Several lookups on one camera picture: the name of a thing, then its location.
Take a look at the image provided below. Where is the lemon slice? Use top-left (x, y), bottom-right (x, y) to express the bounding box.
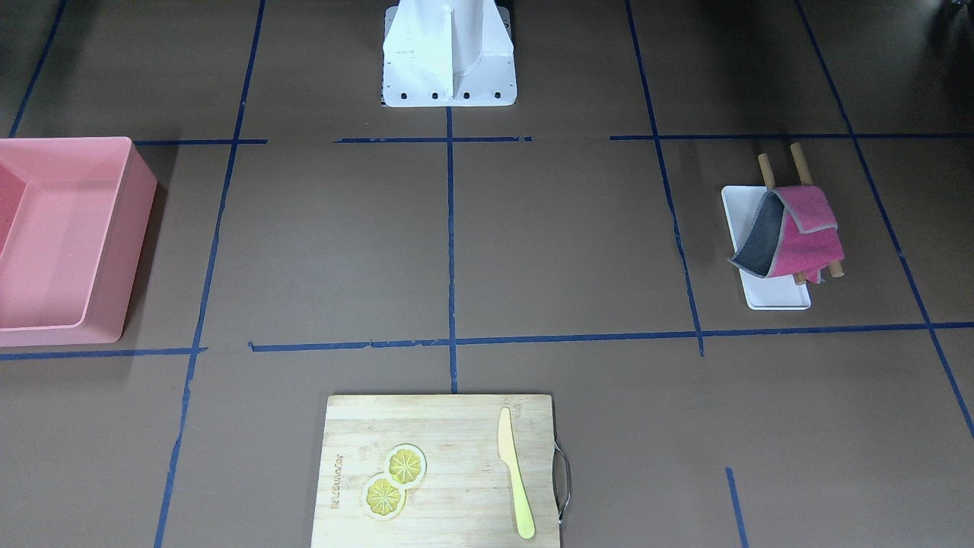
top-left (385, 444), bottom-right (428, 490)
top-left (361, 474), bottom-right (408, 521)

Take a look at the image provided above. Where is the pink plastic bin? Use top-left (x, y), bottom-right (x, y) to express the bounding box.
top-left (1, 136), bottom-right (158, 348)

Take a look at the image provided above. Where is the bamboo rod outer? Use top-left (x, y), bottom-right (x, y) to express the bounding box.
top-left (789, 142), bottom-right (845, 279)

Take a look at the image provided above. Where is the yellow plastic knife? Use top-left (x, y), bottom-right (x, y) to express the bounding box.
top-left (497, 408), bottom-right (536, 539)

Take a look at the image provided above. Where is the pink and grey cloth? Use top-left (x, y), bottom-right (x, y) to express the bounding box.
top-left (728, 185), bottom-right (845, 285)

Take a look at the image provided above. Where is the lemon slice lower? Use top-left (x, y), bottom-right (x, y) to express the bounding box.
top-left (361, 474), bottom-right (408, 521)

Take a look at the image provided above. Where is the white rectangular tray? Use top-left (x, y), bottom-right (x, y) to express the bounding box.
top-left (721, 185), bottom-right (811, 310)

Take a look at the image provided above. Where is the bamboo cutting board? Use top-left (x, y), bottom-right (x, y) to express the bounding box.
top-left (310, 394), bottom-right (562, 547)

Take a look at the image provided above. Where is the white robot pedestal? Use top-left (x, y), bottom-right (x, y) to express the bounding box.
top-left (380, 1), bottom-right (518, 108)

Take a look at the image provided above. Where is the lemon slice upper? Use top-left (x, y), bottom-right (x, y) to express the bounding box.
top-left (385, 444), bottom-right (428, 490)

